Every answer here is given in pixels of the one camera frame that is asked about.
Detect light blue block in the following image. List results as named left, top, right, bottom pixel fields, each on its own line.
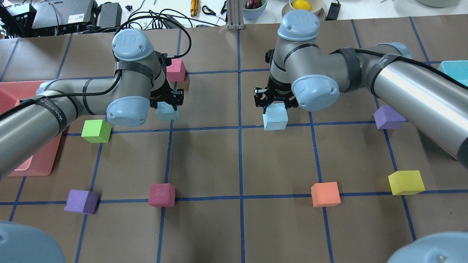
left=263, top=103, right=288, bottom=130
left=155, top=102, right=180, bottom=121

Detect gold metal cylinder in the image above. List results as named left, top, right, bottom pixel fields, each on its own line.
left=190, top=0, right=200, bottom=17

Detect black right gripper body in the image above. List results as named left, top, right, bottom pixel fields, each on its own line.
left=254, top=49, right=299, bottom=113

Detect purple block right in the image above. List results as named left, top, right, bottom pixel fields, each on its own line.
left=373, top=105, right=406, bottom=130

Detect bowl with lemon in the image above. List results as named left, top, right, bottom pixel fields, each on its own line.
left=282, top=0, right=326, bottom=20

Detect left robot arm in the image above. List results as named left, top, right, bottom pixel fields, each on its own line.
left=1, top=28, right=184, bottom=179

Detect pink plastic tray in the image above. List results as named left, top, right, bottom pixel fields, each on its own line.
left=0, top=81, right=61, bottom=178

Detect black electronics box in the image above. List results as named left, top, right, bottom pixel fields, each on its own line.
left=32, top=0, right=98, bottom=36

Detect yellow lemon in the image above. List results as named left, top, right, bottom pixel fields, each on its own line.
left=291, top=0, right=313, bottom=12

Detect black power adapter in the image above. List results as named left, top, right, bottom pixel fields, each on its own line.
left=325, top=0, right=341, bottom=20

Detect cyan plastic bin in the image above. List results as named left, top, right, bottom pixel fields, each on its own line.
left=437, top=60, right=468, bottom=86

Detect yellow foam block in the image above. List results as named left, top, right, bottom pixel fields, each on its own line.
left=388, top=170, right=426, bottom=196

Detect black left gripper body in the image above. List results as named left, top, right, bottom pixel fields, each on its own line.
left=150, top=51, right=184, bottom=110

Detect pink block far left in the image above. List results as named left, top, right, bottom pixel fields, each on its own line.
left=166, top=58, right=186, bottom=82

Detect aluminium frame post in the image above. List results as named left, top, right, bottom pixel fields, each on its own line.
left=226, top=0, right=245, bottom=30

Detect green foam block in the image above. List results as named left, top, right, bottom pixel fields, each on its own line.
left=81, top=119, right=112, bottom=144

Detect purple block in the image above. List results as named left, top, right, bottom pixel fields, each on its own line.
left=64, top=189, right=99, bottom=214
left=373, top=105, right=406, bottom=130

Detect green bowl with eggplant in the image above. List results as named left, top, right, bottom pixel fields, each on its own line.
left=241, top=0, right=268, bottom=20

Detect orange block near right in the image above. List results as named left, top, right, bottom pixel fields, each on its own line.
left=311, top=182, right=341, bottom=208

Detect purple block near left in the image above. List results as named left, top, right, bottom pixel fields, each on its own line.
left=64, top=189, right=99, bottom=214

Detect black scissors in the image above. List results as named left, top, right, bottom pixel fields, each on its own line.
left=201, top=0, right=227, bottom=16

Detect dark pink block near left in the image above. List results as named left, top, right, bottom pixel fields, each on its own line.
left=148, top=183, right=177, bottom=207

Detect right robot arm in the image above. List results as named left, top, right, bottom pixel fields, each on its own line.
left=250, top=11, right=467, bottom=263

